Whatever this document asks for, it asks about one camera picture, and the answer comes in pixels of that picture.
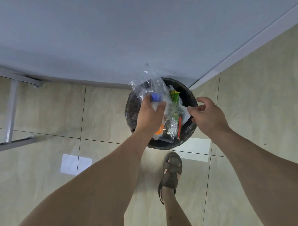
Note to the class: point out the blue bottle cap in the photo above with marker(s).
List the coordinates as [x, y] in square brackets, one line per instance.
[156, 97]

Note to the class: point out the brown sandal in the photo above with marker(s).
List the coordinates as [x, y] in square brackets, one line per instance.
[171, 174]

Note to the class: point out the black bin liner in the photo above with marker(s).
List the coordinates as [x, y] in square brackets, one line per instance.
[131, 109]

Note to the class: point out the person's left hand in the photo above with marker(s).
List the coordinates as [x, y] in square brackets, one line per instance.
[147, 116]

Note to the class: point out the person's right hand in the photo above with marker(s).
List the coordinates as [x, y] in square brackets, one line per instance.
[210, 117]

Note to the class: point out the green snack wrapper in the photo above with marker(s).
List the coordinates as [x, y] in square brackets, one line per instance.
[174, 95]

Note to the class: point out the person's left thumb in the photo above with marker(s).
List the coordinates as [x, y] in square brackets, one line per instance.
[161, 107]

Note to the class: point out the clear plastic bag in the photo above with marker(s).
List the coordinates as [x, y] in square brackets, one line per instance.
[160, 87]

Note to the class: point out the person's left forearm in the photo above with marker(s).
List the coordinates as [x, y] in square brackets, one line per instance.
[97, 184]

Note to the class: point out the person's leg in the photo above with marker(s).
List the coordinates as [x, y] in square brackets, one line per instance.
[173, 207]

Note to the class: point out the person's right forearm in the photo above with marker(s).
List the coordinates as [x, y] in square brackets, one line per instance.
[260, 172]

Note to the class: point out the person's right thumb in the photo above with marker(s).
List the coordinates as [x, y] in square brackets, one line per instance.
[193, 111]

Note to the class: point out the red wrapper strip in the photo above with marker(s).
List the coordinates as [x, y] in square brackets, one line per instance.
[179, 128]

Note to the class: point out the black trash bin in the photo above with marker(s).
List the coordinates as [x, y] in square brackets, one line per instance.
[166, 145]

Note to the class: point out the orange packet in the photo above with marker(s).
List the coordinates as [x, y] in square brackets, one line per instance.
[159, 129]

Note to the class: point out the grey metal table frame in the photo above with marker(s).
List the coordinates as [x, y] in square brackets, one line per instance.
[10, 109]

